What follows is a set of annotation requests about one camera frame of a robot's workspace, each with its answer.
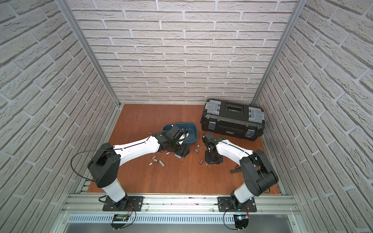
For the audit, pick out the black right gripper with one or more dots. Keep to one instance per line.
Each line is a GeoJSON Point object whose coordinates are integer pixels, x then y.
{"type": "Point", "coordinates": [208, 160]}

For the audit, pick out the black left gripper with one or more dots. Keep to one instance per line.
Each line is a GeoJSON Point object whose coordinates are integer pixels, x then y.
{"type": "Point", "coordinates": [180, 148]}

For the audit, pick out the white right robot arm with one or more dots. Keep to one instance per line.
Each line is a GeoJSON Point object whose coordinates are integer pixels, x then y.
{"type": "Point", "coordinates": [258, 173]}

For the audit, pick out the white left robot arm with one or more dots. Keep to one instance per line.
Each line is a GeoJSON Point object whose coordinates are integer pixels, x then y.
{"type": "Point", "coordinates": [104, 165]}

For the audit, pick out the teal plastic storage box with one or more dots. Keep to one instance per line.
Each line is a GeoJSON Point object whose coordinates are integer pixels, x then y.
{"type": "Point", "coordinates": [189, 127]}

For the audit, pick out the red black screwdriver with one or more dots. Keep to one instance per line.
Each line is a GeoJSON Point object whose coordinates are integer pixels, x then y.
{"type": "Point", "coordinates": [236, 169]}

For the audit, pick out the black grey toolbox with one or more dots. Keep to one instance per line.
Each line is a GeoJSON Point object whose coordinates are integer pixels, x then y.
{"type": "Point", "coordinates": [233, 119]}

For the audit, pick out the right controller board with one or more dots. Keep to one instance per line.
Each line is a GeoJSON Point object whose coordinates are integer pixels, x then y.
{"type": "Point", "coordinates": [241, 222]}

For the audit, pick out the controller board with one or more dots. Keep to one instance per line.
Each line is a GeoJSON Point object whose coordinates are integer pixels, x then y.
{"type": "Point", "coordinates": [241, 222]}
{"type": "Point", "coordinates": [120, 221]}

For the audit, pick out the left controller board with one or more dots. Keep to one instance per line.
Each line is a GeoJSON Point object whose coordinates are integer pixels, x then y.
{"type": "Point", "coordinates": [120, 221]}

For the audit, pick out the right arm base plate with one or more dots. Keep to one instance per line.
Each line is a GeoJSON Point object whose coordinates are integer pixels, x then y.
{"type": "Point", "coordinates": [230, 204]}

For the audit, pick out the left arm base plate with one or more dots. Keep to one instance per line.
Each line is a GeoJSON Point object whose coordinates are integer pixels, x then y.
{"type": "Point", "coordinates": [126, 204]}

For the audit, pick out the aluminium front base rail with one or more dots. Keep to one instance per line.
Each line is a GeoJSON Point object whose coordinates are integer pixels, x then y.
{"type": "Point", "coordinates": [85, 211]}

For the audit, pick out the aluminium corner post left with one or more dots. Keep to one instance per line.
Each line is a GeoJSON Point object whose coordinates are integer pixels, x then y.
{"type": "Point", "coordinates": [68, 14]}

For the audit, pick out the aluminium corner post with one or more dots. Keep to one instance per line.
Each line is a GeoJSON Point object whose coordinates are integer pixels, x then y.
{"type": "Point", "coordinates": [282, 43]}
{"type": "Point", "coordinates": [68, 14]}

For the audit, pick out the aluminium corner post right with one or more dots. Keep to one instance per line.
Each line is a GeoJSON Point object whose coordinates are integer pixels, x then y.
{"type": "Point", "coordinates": [282, 43]}

